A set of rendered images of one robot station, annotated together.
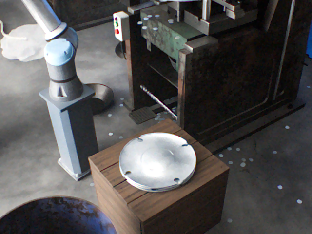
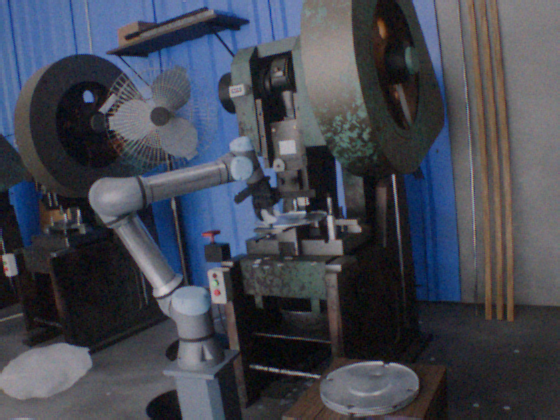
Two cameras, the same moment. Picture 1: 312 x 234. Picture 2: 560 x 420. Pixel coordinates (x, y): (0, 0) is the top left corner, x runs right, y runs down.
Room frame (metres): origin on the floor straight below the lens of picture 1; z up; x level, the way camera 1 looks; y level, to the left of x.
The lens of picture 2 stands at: (-0.17, 0.76, 1.11)
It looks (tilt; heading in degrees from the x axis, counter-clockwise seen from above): 8 degrees down; 336
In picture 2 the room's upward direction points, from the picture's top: 7 degrees counter-clockwise
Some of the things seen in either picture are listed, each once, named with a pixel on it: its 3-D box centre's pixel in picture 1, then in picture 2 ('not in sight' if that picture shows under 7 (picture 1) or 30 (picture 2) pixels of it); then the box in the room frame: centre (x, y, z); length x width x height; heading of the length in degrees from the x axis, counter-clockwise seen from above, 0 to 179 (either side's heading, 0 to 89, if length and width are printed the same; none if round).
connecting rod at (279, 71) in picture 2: not in sight; (291, 95); (1.71, -0.24, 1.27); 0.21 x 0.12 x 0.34; 122
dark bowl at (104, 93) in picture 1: (89, 101); (181, 410); (1.81, 0.40, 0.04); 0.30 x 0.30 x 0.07
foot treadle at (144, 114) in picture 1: (178, 103); (307, 369); (1.64, -0.13, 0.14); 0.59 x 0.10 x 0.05; 122
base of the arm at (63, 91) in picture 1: (64, 82); (199, 345); (1.33, 0.39, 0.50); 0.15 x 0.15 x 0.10
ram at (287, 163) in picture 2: not in sight; (293, 153); (1.69, -0.21, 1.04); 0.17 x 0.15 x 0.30; 122
